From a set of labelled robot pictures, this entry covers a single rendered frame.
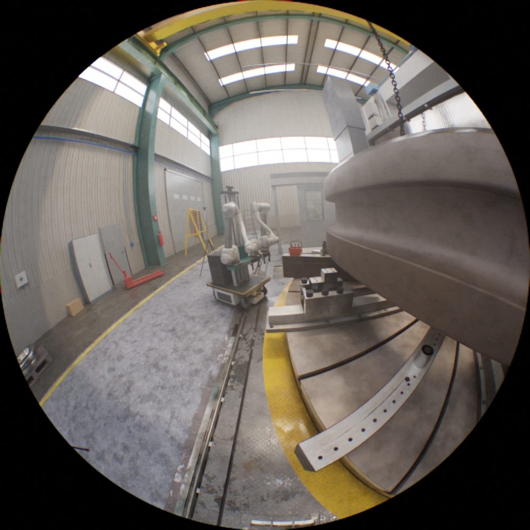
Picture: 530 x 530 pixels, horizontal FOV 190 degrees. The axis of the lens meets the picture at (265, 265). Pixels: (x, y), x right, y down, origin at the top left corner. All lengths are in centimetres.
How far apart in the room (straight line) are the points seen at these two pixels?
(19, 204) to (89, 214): 290
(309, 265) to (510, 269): 239
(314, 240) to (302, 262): 305
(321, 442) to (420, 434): 78
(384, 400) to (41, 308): 636
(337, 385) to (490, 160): 143
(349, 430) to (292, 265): 233
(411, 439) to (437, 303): 81
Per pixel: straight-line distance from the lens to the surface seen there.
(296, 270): 258
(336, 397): 116
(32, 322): 604
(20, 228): 616
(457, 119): 453
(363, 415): 74
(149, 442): 171
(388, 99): 839
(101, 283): 601
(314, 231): 546
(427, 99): 492
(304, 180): 534
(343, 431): 70
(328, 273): 141
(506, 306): 92
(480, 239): 96
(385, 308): 193
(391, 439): 119
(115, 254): 698
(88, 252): 588
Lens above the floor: 135
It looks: 18 degrees down
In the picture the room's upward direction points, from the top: 6 degrees counter-clockwise
